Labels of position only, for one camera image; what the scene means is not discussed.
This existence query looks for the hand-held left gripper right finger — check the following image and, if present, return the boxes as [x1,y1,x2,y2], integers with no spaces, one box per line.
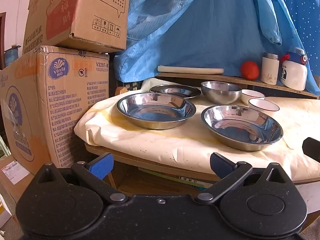
[195,152,287,204]

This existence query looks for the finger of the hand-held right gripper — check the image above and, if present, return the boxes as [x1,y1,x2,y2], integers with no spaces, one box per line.
[302,137,320,163]

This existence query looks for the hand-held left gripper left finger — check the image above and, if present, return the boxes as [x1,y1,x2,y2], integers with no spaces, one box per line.
[37,152,127,204]

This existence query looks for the deep stainless steel plate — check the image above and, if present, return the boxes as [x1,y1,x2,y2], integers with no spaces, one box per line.
[116,92,197,130]
[201,105,284,152]

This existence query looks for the white red-rimmed bowl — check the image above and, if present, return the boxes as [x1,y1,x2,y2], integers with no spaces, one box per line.
[240,89,265,105]
[248,98,280,113]

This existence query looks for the stainless steel bowl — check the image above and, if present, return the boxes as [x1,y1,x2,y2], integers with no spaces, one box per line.
[201,81,242,105]

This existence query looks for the shallow stainless steel plate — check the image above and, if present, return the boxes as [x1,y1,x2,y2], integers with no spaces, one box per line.
[149,84,202,99]

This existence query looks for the wooden table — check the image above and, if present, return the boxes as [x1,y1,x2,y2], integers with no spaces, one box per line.
[84,142,320,198]

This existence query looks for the books under table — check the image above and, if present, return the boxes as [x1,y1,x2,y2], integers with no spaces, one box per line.
[137,167,213,189]

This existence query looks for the cream paper table cover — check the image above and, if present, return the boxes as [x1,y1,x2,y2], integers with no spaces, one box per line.
[74,77,320,182]

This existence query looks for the large printed cardboard box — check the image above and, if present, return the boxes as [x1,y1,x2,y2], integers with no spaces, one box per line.
[0,45,110,175]

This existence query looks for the white bottle with blue lid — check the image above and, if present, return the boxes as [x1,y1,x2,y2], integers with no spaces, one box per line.
[279,47,308,91]

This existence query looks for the black plastic crate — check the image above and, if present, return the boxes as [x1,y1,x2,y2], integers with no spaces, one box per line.
[115,80,145,97]

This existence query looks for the wooden shelf board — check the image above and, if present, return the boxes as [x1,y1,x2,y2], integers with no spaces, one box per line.
[155,72,319,99]

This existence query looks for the white thermos cup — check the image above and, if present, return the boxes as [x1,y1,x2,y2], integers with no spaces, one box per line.
[260,52,280,85]

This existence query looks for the labelled cardboard parcel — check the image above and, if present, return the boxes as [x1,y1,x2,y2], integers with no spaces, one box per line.
[0,155,34,203]

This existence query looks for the red tomato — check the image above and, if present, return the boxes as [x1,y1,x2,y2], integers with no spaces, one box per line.
[240,61,260,81]

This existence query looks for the white rolling pin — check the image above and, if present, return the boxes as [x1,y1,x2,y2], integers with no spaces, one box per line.
[157,65,224,75]

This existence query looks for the blue white-dotted cloth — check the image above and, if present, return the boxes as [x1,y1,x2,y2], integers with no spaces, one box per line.
[271,0,320,73]

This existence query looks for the blue work coat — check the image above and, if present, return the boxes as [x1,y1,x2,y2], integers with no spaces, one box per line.
[114,0,319,99]

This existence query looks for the blue metal container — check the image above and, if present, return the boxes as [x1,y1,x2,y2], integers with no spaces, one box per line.
[4,45,22,68]

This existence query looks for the small brown cardboard box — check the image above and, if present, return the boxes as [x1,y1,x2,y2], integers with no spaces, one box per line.
[22,0,131,55]

